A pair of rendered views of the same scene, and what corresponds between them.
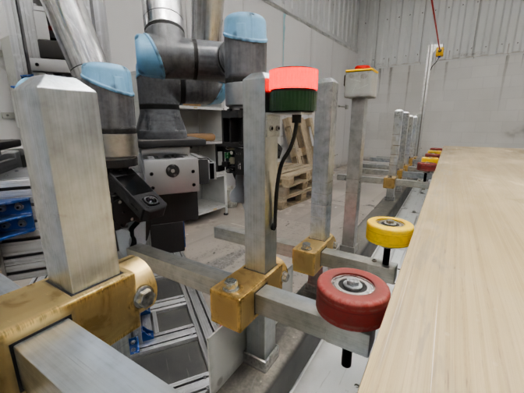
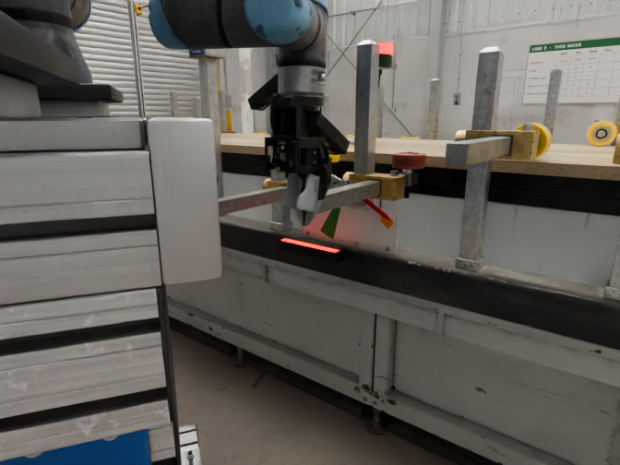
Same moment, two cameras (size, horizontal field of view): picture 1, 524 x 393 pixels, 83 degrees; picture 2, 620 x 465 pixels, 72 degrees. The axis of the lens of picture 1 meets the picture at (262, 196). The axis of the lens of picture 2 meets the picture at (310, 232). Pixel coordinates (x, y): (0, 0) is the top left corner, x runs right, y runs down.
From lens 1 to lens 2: 1.07 m
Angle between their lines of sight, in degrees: 82
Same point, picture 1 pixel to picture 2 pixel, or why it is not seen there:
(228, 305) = (401, 183)
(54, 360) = not seen: hidden behind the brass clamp
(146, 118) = (57, 42)
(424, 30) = not seen: outside the picture
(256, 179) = (374, 109)
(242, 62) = not seen: hidden behind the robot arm
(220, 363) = (387, 235)
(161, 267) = (346, 196)
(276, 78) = (389, 48)
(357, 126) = (213, 87)
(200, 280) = (368, 189)
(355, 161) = (216, 121)
